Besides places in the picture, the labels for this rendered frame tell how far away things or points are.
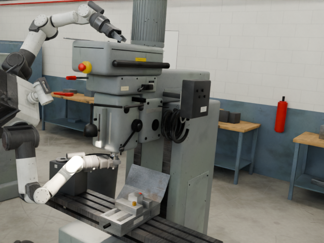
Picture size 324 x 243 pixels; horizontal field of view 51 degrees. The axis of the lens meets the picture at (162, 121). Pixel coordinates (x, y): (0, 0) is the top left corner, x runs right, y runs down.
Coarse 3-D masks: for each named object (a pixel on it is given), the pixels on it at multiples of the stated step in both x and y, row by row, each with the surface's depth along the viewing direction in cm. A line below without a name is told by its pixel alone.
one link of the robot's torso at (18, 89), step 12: (0, 72) 163; (0, 84) 159; (12, 84) 166; (24, 84) 174; (0, 96) 156; (12, 96) 162; (24, 96) 170; (0, 108) 158; (12, 108) 160; (24, 108) 166; (36, 108) 174; (0, 120) 160; (12, 120) 163; (24, 120) 166; (36, 120) 171; (0, 132) 172
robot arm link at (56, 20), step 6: (48, 18) 187; (54, 18) 187; (60, 18) 187; (66, 18) 186; (48, 24) 187; (54, 24) 189; (60, 24) 189; (66, 24) 189; (42, 30) 188; (48, 30) 189; (54, 30) 192; (48, 36) 192; (54, 36) 194
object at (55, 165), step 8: (56, 160) 219; (64, 160) 219; (56, 168) 217; (72, 176) 212; (80, 176) 215; (64, 184) 216; (72, 184) 212; (80, 184) 216; (64, 192) 217; (72, 192) 213; (80, 192) 217
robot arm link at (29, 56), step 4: (20, 52) 182; (24, 52) 182; (28, 52) 182; (28, 56) 182; (32, 56) 184; (28, 60) 182; (32, 60) 184; (28, 64) 182; (24, 68) 179; (28, 68) 183; (24, 72) 181; (28, 72) 185; (24, 76) 184
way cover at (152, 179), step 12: (132, 168) 234; (144, 168) 229; (132, 180) 230; (144, 180) 226; (156, 180) 221; (168, 180) 217; (120, 192) 229; (132, 192) 225; (144, 192) 222; (156, 192) 218
